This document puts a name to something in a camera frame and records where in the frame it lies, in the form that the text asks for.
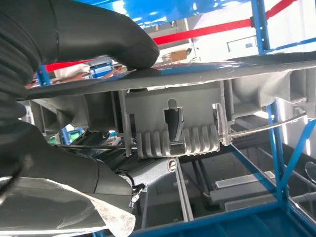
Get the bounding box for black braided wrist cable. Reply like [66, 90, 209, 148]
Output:
[0, 157, 26, 197]

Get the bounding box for red barrier belt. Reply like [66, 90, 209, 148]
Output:
[45, 0, 298, 73]

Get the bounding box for blue metal shelf rack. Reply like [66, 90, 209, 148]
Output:
[35, 0, 316, 237]

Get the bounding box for brown cardboard box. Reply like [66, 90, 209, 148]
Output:
[169, 49, 189, 63]

